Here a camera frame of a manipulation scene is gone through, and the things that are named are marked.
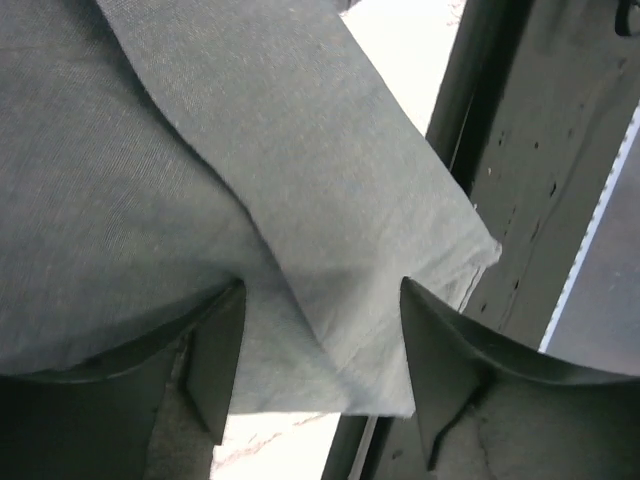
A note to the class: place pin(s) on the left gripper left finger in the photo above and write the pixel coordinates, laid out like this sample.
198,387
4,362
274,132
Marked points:
152,408

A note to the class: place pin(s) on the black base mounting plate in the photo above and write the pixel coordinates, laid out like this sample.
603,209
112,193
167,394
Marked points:
534,104

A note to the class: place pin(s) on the grey long sleeve shirt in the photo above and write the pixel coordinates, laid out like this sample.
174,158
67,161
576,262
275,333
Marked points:
152,152

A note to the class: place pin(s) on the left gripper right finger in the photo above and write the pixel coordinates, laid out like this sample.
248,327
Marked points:
488,407

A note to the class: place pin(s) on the white slotted cable duct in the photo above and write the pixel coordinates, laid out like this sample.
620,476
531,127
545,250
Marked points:
592,227

